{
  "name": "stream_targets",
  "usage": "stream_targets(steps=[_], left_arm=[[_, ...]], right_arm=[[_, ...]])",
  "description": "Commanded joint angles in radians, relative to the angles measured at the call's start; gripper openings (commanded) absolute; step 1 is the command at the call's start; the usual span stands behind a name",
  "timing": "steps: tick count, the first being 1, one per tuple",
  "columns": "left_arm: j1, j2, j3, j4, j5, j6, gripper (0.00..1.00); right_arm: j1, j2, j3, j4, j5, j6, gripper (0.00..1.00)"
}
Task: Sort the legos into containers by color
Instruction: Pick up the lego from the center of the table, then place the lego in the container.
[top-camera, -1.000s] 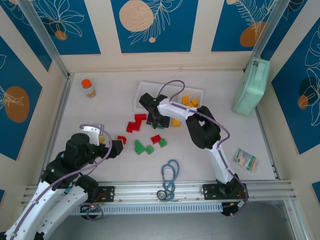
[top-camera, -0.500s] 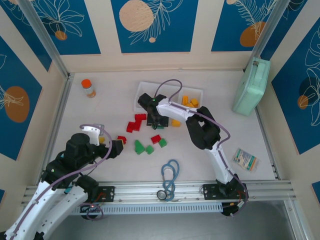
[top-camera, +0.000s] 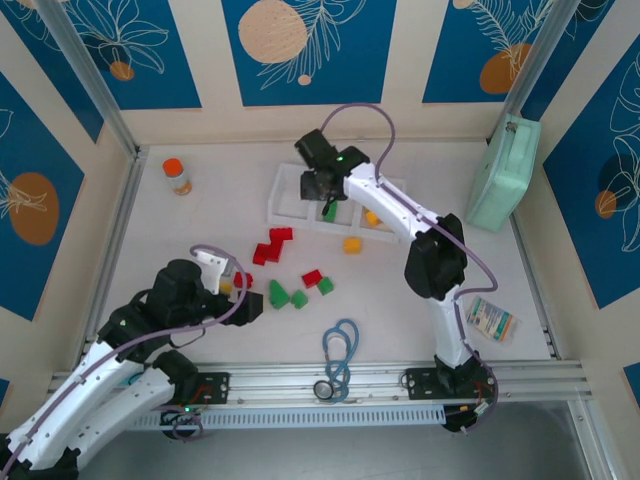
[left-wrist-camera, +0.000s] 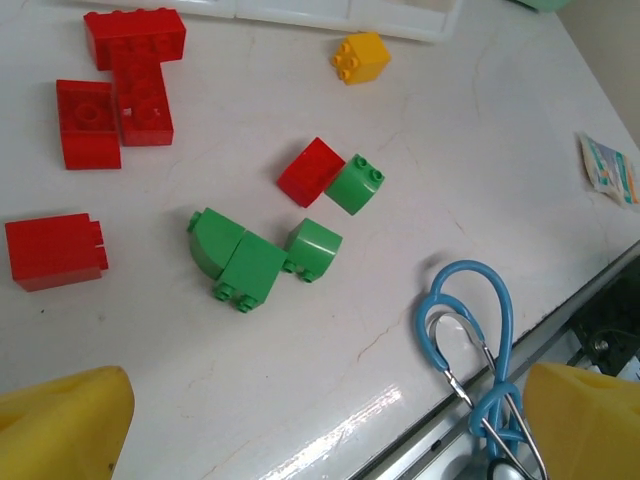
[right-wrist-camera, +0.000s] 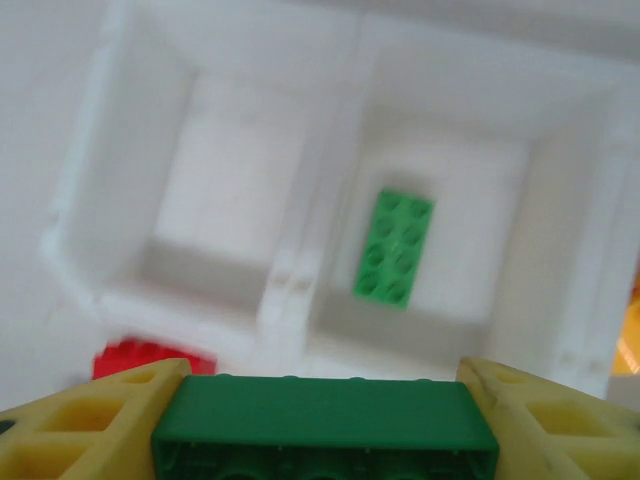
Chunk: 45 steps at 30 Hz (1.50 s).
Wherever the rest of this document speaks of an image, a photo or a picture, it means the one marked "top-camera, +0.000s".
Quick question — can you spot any white divided container tray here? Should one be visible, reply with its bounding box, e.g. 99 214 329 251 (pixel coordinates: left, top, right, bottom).
266 162 409 245

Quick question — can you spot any green curved lego brick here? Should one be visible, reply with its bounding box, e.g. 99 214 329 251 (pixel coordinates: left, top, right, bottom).
267 279 292 312

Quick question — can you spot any orange capped pill bottle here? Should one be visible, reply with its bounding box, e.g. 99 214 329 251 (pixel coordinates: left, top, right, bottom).
162 157 194 198

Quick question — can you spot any blue stethoscope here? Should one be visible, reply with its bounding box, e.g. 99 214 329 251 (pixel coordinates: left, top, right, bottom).
312 318 361 405

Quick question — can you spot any mint green zip case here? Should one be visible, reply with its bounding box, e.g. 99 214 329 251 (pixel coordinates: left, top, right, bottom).
465 113 543 232

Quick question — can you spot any plastic wrapped packet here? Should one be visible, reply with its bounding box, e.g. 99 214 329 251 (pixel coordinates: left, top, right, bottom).
466 295 517 344

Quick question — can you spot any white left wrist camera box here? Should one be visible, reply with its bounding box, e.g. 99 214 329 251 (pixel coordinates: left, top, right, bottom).
192 248 237 296

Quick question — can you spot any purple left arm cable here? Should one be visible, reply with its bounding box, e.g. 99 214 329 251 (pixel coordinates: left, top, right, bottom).
0 243 249 471

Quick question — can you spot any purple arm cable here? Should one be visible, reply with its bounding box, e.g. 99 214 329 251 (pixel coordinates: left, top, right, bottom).
319 102 501 436
0 243 249 471

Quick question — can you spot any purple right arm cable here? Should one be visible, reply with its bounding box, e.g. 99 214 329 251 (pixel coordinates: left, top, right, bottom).
319 102 501 436

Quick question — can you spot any aluminium side rail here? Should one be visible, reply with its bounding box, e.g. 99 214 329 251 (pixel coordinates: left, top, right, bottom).
507 209 566 361
49 147 149 376

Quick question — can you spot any wide aluminium base rail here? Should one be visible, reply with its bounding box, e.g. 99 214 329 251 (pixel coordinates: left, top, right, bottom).
49 358 594 407

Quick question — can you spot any white slotted cable duct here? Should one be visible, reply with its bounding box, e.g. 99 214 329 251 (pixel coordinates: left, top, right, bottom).
127 405 447 431

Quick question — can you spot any aluminium frame post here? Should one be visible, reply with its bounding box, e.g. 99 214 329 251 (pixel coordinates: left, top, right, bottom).
483 0 576 144
35 0 144 157

